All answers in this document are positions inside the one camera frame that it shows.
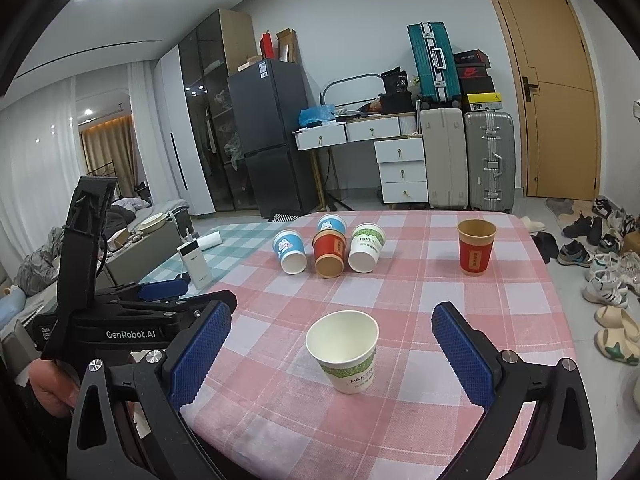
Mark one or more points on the wooden door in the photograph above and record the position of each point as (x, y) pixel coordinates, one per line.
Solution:
(550, 135)

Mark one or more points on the dark glass cabinet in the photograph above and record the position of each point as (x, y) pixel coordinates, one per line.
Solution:
(210, 110)

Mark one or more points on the teal suitcase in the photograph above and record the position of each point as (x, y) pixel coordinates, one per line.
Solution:
(425, 60)

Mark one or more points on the white green-print paper cup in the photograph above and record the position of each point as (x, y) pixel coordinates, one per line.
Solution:
(367, 240)
(345, 375)

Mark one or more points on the black stand legs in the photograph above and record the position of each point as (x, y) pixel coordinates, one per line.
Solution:
(334, 202)

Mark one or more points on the red black shoe box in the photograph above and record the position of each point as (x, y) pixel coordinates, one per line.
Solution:
(471, 72)

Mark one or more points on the black bag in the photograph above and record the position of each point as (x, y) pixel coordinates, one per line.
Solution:
(397, 102)

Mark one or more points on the red paper cup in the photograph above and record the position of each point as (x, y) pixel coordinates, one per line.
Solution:
(327, 247)
(475, 257)

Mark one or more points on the open cardboard box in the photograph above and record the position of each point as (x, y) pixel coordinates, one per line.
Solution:
(287, 47)

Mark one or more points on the white desk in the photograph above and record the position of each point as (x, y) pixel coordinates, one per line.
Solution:
(320, 136)

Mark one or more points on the green checked cloth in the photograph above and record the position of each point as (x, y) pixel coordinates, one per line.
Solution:
(240, 250)

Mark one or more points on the person's left hand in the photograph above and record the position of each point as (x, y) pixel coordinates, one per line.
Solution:
(47, 390)

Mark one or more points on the white power bank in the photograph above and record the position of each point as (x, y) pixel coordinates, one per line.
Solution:
(197, 267)

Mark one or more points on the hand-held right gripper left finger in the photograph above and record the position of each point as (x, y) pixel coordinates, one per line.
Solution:
(200, 355)

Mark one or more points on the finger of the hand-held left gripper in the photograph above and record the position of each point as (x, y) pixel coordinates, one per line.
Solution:
(162, 290)
(220, 297)

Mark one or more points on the blue plastic bag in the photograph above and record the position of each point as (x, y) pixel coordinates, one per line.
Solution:
(315, 116)

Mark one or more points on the dark grey fridge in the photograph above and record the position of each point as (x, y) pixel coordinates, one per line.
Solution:
(270, 135)

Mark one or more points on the row of shoes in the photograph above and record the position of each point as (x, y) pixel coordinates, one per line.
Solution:
(575, 252)

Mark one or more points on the white drawer cabinet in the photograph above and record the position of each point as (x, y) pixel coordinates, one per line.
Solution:
(402, 172)

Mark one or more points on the white wardrobe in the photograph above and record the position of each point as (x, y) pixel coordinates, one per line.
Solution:
(172, 110)

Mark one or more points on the beige curtain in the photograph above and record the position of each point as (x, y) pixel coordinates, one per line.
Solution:
(107, 145)

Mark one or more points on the grey floor mat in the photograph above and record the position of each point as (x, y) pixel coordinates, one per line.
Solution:
(560, 206)

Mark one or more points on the silver suitcase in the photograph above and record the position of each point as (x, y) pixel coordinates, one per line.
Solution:
(487, 150)

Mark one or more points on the beige tape roll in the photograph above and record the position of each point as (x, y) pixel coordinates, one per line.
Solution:
(150, 227)

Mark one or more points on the arched desk mirror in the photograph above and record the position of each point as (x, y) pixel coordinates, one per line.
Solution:
(350, 91)

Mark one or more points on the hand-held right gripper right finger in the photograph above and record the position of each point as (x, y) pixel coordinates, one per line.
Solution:
(462, 355)

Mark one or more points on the grey jacket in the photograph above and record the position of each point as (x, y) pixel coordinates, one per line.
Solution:
(35, 265)

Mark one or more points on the black slipper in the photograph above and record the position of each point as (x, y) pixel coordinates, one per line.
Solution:
(550, 242)
(540, 250)

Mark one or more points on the blue paper cup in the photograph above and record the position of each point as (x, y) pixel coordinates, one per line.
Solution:
(331, 222)
(286, 246)

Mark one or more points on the white suitcase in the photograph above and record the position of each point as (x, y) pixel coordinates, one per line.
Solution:
(442, 160)

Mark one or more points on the cream slipper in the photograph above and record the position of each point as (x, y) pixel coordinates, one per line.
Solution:
(529, 223)

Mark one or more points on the flat cardboard box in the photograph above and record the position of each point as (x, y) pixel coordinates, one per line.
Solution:
(248, 64)

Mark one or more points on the yellow black shoe box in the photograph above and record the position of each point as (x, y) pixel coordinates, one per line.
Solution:
(484, 102)

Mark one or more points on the white paper roll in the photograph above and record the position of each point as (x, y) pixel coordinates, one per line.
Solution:
(210, 240)

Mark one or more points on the pink checked tablecloth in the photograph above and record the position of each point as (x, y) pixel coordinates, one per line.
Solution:
(410, 300)

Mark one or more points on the white sheer curtain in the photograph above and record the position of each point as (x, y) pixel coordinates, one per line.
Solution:
(40, 185)

